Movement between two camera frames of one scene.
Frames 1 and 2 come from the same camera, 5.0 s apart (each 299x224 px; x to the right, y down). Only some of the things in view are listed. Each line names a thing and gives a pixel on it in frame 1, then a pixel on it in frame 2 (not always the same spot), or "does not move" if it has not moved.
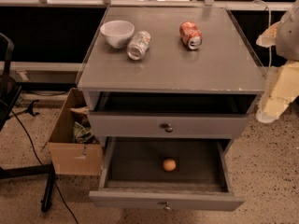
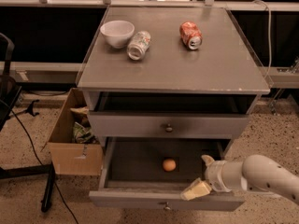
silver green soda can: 139,43 does not move
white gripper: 289,36 → 214,175
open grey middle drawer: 188,173 does not move
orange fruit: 169,165 does not move
